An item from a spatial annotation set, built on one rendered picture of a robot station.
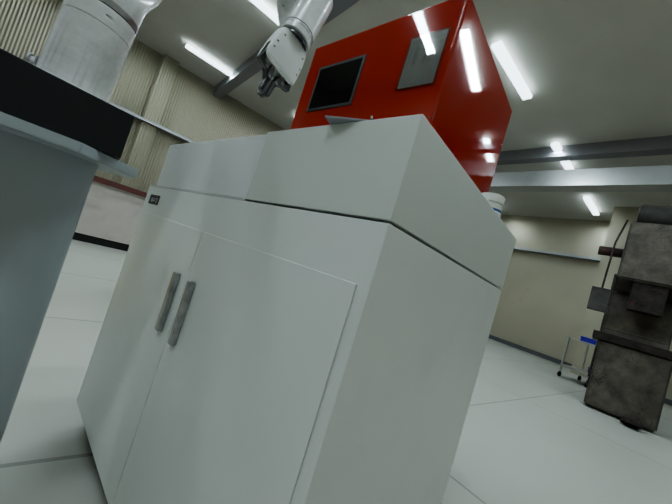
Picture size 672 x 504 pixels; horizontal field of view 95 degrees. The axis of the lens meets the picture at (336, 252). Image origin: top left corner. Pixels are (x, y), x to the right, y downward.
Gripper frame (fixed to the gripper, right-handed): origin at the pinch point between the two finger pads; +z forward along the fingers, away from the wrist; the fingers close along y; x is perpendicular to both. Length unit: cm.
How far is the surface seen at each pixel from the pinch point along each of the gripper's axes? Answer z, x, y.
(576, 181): -349, -9, -541
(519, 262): -365, -155, -1014
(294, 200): 28.9, 30.2, -1.6
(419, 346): 42, 50, -24
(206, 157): 20.8, -9.6, 0.1
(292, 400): 56, 43, -7
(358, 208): 29, 44, -2
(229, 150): 19.2, 1.5, 0.5
